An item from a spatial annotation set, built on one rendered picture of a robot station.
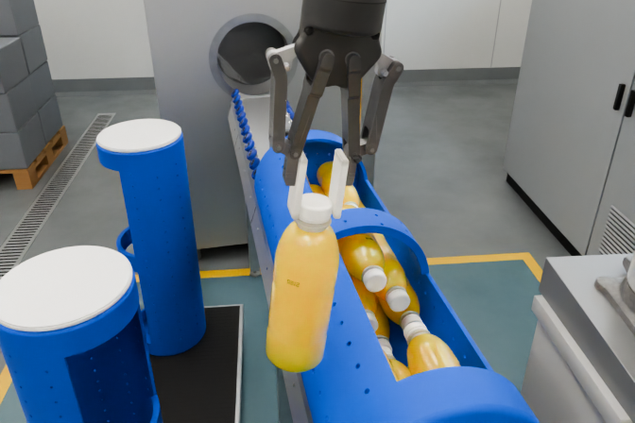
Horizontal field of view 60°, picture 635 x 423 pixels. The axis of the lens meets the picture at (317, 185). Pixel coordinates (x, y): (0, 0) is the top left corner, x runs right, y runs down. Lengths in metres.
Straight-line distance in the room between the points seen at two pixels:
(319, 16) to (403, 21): 5.29
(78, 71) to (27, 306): 4.85
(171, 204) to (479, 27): 4.57
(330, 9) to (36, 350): 0.93
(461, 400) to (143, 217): 1.45
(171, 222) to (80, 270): 0.73
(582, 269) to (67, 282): 1.06
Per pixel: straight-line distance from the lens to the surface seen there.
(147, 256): 2.05
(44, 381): 1.28
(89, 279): 1.28
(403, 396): 0.71
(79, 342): 1.20
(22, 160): 4.12
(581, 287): 1.20
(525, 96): 3.67
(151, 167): 1.88
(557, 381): 1.28
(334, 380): 0.79
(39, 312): 1.23
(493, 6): 6.04
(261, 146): 2.06
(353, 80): 0.53
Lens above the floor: 1.75
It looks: 28 degrees down
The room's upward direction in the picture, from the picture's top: straight up
